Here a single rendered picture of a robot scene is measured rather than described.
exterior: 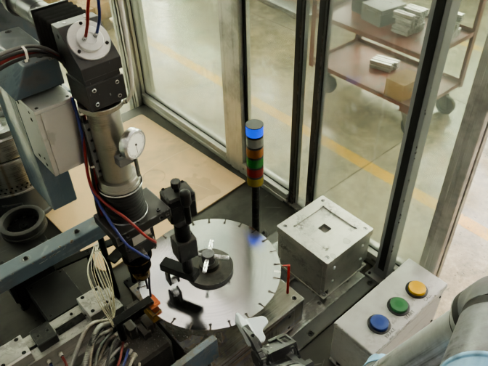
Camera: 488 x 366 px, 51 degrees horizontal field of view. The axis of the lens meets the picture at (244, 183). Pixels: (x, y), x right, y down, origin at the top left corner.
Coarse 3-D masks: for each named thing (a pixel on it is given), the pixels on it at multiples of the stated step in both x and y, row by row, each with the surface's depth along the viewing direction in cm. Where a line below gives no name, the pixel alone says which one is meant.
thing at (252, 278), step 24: (168, 240) 127; (216, 240) 127; (240, 240) 127; (240, 264) 121; (264, 264) 121; (144, 288) 116; (168, 288) 116; (192, 288) 116; (216, 288) 116; (240, 288) 115; (264, 288) 115; (168, 312) 111; (192, 312) 111; (216, 312) 111; (240, 312) 111
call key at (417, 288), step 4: (416, 280) 121; (412, 284) 120; (416, 284) 120; (420, 284) 120; (408, 288) 120; (412, 288) 120; (416, 288) 119; (420, 288) 119; (424, 288) 119; (412, 292) 119; (416, 292) 119; (420, 292) 119; (424, 292) 119
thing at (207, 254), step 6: (210, 240) 120; (210, 246) 119; (204, 252) 117; (210, 252) 117; (204, 258) 116; (210, 258) 116; (216, 258) 116; (222, 258) 116; (228, 258) 116; (204, 264) 115; (210, 264) 117; (204, 270) 113
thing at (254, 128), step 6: (252, 120) 129; (258, 120) 129; (246, 126) 127; (252, 126) 127; (258, 126) 127; (246, 132) 129; (252, 132) 127; (258, 132) 127; (252, 138) 128; (258, 138) 128
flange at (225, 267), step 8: (192, 264) 120; (200, 264) 118; (216, 264) 118; (224, 264) 119; (232, 264) 120; (200, 272) 118; (208, 272) 117; (216, 272) 118; (224, 272) 118; (200, 280) 116; (208, 280) 116; (216, 280) 116; (224, 280) 116
